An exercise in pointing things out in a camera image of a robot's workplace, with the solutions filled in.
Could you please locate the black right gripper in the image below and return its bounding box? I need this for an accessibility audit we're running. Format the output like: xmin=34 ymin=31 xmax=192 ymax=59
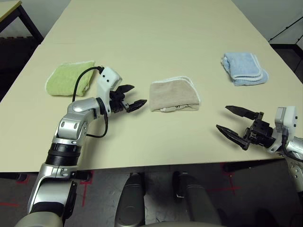
xmin=215 ymin=105 xmax=277 ymax=151

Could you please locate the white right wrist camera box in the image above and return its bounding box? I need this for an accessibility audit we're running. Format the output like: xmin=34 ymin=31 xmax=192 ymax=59
xmin=266 ymin=105 xmax=299 ymax=155

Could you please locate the dark grey robot left leg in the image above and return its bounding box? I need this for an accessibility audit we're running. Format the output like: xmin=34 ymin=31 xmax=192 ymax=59
xmin=114 ymin=172 xmax=146 ymax=227

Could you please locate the folded green towel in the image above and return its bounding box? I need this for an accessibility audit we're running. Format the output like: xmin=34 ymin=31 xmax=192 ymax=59
xmin=45 ymin=61 xmax=96 ymax=97

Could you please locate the dark grey robot right leg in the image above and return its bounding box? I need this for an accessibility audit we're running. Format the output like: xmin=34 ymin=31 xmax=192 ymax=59
xmin=172 ymin=170 xmax=222 ymax=227

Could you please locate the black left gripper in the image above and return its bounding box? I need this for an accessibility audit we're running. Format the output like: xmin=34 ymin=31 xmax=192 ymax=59
xmin=109 ymin=84 xmax=148 ymax=114

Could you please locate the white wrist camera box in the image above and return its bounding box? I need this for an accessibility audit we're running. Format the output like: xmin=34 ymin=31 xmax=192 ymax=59
xmin=95 ymin=66 xmax=124 ymax=117
xmin=266 ymin=105 xmax=299 ymax=155

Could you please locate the beige towel with white trim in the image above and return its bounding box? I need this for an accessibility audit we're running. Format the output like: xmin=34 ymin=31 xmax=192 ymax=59
xmin=149 ymin=76 xmax=202 ymax=113

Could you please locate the black framed side table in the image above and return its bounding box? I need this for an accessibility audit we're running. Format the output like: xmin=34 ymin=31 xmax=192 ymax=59
xmin=0 ymin=0 xmax=45 ymax=40

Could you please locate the dark grey robot leg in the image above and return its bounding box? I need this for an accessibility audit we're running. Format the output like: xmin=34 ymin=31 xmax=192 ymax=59
xmin=114 ymin=172 xmax=146 ymax=227
xmin=172 ymin=170 xmax=222 ymax=227

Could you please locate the black tripod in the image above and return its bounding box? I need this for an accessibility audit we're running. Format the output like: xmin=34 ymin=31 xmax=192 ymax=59
xmin=268 ymin=16 xmax=303 ymax=45

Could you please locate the folded light blue towel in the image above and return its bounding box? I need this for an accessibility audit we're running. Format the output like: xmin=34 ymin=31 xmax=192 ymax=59
xmin=221 ymin=52 xmax=269 ymax=87

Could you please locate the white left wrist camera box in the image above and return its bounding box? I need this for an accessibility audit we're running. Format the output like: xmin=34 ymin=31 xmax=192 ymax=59
xmin=95 ymin=66 xmax=124 ymax=117

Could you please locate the black foam floor mat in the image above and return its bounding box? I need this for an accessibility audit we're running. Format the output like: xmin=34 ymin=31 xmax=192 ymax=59
xmin=0 ymin=36 xmax=44 ymax=101

